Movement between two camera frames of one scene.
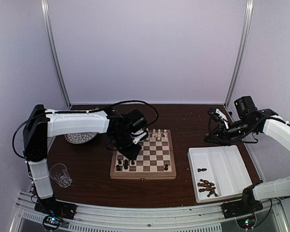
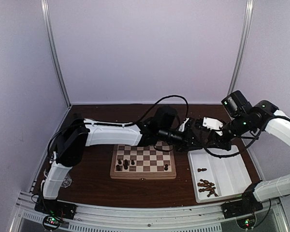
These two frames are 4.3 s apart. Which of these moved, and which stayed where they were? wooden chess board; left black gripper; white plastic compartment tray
Moved: left black gripper
Stayed: white plastic compartment tray; wooden chess board
